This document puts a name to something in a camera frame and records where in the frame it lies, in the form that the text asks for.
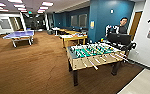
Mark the small white table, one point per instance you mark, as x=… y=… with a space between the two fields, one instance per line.
x=56 y=30

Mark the yellow white-top game table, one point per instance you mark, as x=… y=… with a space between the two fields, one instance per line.
x=74 y=37

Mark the person in dark shirt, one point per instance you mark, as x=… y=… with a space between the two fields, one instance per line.
x=122 y=29

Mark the brown framed glass door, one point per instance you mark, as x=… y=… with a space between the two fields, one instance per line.
x=16 y=24

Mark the brown wooden door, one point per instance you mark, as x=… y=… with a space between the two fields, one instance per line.
x=136 y=26

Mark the exterior window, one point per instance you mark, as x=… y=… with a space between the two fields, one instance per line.
x=74 y=21
x=83 y=20

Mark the green foosball table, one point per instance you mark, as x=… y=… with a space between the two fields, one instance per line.
x=91 y=53

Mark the pale yellow wall sign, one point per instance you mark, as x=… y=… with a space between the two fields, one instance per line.
x=92 y=24

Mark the small white wall box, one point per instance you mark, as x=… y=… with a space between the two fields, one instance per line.
x=111 y=11

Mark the green exit sign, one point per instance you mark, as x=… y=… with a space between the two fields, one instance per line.
x=30 y=12

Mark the grey interior window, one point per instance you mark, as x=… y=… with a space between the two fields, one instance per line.
x=5 y=24

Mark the black wheeled cart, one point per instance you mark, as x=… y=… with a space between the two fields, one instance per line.
x=129 y=46

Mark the blue ping pong table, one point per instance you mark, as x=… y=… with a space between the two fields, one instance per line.
x=21 y=34

